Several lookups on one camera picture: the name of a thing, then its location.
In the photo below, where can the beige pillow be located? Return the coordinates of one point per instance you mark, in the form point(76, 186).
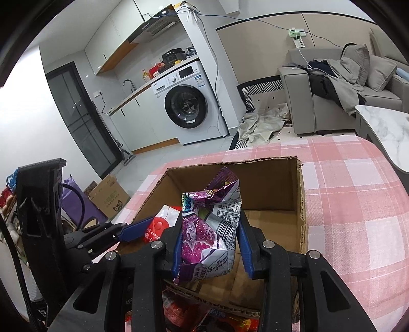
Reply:
point(380, 73)

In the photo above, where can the dark glass door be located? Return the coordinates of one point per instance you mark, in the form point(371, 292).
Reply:
point(83, 121)

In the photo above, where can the pile of dark grey clothes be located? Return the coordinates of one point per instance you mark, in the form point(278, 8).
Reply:
point(338, 86)

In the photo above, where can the grey sofa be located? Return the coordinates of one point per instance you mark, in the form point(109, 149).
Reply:
point(297, 102)

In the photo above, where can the silver range hood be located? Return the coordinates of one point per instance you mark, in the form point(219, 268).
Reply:
point(156, 25)

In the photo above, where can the printed cardboard box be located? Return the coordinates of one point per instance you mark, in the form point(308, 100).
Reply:
point(108, 198)

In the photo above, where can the crumpled beige cloth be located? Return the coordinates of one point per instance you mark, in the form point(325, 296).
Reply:
point(258, 124)

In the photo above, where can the pink plaid tablecloth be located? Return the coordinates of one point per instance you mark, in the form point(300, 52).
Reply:
point(345, 198)

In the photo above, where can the curved metal faucet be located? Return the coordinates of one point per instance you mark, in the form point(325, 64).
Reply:
point(129, 82)

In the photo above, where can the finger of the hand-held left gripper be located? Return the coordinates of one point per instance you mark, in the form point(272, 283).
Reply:
point(97, 249)
point(134, 231)

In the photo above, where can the purple bag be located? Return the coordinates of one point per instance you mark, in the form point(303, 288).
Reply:
point(72, 207)

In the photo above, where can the brown cardboard box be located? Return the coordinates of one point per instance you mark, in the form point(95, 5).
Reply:
point(265, 191)

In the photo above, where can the red box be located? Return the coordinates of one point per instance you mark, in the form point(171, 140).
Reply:
point(157, 69)

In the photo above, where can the yellow bottle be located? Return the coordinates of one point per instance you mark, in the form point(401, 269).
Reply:
point(146, 76)

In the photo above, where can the white kitchen counter cabinet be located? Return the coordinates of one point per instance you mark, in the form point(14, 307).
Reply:
point(140, 121)

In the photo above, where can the grey pillow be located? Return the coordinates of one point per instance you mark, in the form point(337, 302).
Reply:
point(354, 63)

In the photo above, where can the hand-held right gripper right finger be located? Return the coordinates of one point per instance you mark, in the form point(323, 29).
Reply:
point(246, 249)

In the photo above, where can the white power strip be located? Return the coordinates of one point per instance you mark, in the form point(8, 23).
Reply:
point(298, 40)

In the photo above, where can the white front-load washing machine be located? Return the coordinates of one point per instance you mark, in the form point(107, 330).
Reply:
point(188, 102)

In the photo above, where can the red white snack packet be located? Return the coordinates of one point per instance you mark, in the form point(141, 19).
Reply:
point(159, 225)

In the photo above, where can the white wall cabinets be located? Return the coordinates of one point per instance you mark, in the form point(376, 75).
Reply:
point(111, 38)

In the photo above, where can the stick vacuum cleaner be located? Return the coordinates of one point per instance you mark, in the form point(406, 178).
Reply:
point(127, 156)

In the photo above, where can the white marble coffee table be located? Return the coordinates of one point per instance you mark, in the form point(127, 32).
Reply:
point(386, 131)

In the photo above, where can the light blue roll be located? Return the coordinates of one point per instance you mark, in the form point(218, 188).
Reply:
point(403, 73)

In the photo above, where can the blue plastic item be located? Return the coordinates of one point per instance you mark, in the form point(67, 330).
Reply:
point(12, 180)

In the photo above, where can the black pressure cooker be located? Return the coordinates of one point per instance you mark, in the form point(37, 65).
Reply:
point(172, 56)

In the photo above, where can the purple silver snack packet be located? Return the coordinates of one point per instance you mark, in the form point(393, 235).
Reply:
point(195, 236)

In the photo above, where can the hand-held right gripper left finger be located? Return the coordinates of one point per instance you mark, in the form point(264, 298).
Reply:
point(176, 252)

